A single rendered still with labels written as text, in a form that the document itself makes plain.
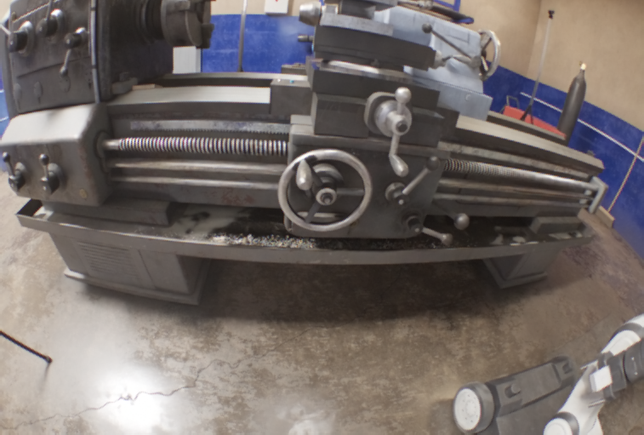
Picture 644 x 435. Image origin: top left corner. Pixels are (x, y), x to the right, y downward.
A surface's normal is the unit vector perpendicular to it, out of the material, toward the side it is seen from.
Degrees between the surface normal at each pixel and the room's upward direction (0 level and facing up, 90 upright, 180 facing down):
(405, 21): 86
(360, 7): 90
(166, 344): 0
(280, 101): 90
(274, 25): 90
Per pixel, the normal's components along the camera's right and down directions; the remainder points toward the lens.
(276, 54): 0.08, 0.54
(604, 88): -0.99, -0.06
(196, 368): 0.12, -0.84
